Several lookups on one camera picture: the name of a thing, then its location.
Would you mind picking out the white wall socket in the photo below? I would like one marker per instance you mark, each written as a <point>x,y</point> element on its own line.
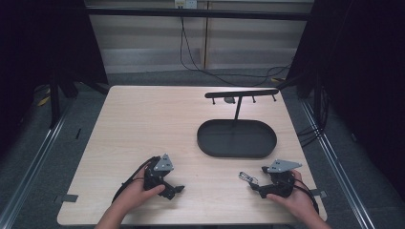
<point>186,3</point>

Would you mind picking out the black tape strip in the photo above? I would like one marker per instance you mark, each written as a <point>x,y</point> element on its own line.
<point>78,133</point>

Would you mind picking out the grey tape strip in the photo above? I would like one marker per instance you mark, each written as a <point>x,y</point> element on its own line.
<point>319,193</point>
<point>66,198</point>

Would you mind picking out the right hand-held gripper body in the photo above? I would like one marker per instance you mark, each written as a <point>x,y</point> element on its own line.
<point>281,181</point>

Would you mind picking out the black curtain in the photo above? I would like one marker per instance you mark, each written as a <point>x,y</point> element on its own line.
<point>359,79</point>
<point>44,47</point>

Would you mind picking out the small dark grey object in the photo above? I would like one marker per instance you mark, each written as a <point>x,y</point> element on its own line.
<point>229,100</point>

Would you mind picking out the black horizontal frame bar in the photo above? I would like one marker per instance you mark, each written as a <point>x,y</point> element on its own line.
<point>197,13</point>

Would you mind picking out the metal floor rail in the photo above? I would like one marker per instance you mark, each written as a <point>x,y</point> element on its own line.
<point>35,162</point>
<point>337,165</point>

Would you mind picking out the person's right hand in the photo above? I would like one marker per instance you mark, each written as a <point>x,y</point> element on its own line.
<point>297,200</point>

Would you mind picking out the black metal stand leg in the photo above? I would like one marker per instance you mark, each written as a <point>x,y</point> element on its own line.
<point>54,101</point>

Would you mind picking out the yellow floor object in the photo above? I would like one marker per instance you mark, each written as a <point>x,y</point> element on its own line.
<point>43,101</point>

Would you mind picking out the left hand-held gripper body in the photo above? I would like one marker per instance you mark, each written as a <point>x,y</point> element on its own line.
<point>155,178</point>

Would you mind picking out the person's left hand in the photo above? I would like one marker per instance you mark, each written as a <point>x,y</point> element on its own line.
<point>137,194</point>

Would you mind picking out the black hook stand with tray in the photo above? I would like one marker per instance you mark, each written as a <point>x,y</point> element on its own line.
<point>236,138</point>

